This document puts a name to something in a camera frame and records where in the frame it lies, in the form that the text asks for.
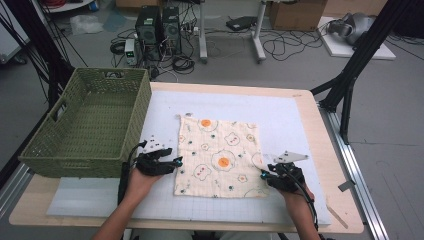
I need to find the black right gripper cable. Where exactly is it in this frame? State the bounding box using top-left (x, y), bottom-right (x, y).
top-left (283, 164), bottom-right (327, 240)

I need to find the grey helmet-shaped shell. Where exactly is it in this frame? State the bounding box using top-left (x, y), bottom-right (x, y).
top-left (327, 12), bottom-right (376, 46)

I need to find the person's right hand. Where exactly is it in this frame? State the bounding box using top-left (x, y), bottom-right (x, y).
top-left (283, 184), bottom-right (316, 218)

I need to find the white cabinet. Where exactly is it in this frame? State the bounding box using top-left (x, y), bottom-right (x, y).
top-left (0, 3), bottom-right (31, 65)

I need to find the thin wooden strip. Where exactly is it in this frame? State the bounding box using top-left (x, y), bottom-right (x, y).
top-left (325, 203), bottom-right (350, 230)

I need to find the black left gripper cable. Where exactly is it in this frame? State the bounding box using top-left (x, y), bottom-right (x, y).
top-left (117, 139), bottom-right (148, 206)

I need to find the white foam mat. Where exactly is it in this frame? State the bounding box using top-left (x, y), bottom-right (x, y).
top-left (46, 89), bottom-right (333, 226)

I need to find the clear plastic bag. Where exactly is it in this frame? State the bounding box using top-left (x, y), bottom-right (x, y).
top-left (69, 13), bottom-right (105, 36)

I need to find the white power supply box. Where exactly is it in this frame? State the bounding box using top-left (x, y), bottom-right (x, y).
top-left (124, 38), bottom-right (138, 67)

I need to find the cream printed cloth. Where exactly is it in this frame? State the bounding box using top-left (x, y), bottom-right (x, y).
top-left (173, 114), bottom-right (270, 199)

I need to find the aluminium rail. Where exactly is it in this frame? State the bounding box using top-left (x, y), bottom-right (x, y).
top-left (0, 163), bottom-right (34, 219)
top-left (319, 106), bottom-right (391, 240)

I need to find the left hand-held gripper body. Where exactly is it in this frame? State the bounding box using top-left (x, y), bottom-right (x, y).
top-left (134, 134), bottom-right (175, 177)

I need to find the green woven basket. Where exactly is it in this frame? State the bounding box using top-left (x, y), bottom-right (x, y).
top-left (18, 67), bottom-right (153, 179)

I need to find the black flat device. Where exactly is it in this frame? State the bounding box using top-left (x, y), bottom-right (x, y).
top-left (225, 15), bottom-right (258, 32)

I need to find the white desk leg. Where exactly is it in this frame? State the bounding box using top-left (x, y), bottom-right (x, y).
top-left (198, 0), bottom-right (209, 64)
top-left (252, 0), bottom-right (268, 63)

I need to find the black computer tower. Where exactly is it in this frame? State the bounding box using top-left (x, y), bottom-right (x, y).
top-left (161, 6), bottom-right (183, 56)
top-left (134, 5), bottom-right (163, 62)

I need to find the grey tape piece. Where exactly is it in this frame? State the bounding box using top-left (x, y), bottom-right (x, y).
top-left (338, 179), bottom-right (357, 193)

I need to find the white round table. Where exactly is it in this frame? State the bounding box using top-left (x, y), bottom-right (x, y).
top-left (41, 0), bottom-right (98, 14)

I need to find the large cardboard box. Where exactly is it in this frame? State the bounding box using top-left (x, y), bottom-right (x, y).
top-left (269, 0), bottom-right (328, 32)

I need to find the flat cardboard box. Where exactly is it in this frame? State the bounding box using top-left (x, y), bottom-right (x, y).
top-left (323, 0), bottom-right (389, 18)

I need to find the white floor board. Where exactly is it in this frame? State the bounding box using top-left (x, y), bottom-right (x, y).
top-left (318, 16), bottom-right (397, 61)

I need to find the black metal stand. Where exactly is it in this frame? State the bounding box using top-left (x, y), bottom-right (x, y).
top-left (0, 0), bottom-right (76, 111)
top-left (309, 0), bottom-right (414, 146)

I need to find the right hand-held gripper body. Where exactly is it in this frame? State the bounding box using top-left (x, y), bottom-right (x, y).
top-left (266, 150), bottom-right (310, 194)

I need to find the person's left hand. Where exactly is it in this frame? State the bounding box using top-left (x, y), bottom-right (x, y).
top-left (127, 168), bottom-right (164, 204)

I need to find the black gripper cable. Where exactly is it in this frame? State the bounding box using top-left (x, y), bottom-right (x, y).
top-left (283, 164), bottom-right (327, 240)
top-left (117, 139), bottom-right (148, 206)

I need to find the black coiled cable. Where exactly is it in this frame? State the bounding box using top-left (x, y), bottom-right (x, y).
top-left (171, 54), bottom-right (196, 75)

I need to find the tangle of black floor cables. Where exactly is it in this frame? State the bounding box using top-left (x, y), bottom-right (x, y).
top-left (259, 28), bottom-right (325, 63)

